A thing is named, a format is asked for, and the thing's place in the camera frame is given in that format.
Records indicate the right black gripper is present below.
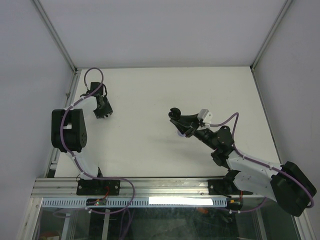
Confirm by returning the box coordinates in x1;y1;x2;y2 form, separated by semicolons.
170;113;218;151

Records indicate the lilac charging case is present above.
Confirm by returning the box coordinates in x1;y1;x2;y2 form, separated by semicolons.
177;131;185;137

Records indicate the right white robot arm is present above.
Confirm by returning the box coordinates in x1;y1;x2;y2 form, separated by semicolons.
168;107;317;217

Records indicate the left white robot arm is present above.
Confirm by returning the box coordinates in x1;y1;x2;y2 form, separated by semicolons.
51;82;113;198

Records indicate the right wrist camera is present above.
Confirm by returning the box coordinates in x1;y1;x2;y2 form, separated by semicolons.
197;109;212;127

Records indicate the left metal frame post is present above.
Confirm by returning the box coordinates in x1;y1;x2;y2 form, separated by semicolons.
31;0;78;74

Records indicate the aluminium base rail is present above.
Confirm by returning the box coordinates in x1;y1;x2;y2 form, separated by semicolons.
31;177;263;199

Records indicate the white slotted cable duct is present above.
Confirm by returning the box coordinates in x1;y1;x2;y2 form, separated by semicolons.
42;196;227;208

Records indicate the metal corner frame post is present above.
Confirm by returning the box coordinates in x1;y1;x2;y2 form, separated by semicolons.
249;0;295;72

